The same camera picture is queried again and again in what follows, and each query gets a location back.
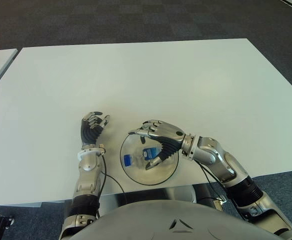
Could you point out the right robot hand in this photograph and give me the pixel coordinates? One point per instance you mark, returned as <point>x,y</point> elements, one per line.
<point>168,135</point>

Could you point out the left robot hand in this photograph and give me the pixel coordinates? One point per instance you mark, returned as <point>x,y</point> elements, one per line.
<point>89,132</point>

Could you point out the clear water bottle blue cap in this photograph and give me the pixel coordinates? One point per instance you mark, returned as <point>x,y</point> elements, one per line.
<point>150,153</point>

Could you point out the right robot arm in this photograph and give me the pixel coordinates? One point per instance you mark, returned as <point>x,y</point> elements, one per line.
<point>225,165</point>

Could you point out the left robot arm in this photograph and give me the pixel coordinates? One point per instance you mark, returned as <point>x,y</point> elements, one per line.
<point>86,175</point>

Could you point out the white plate black rim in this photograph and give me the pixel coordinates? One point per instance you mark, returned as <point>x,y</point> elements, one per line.
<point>150,175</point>

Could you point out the grey robot torso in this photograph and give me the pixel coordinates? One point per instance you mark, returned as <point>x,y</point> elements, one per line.
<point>175,220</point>

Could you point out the black metal stand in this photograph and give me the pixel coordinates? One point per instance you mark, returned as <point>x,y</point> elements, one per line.
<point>2,223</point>

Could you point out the white round pedestal base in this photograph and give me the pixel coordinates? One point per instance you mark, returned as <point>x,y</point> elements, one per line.
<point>183,193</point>

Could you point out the small metal bracket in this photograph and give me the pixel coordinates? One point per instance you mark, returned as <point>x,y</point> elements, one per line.
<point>218,203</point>

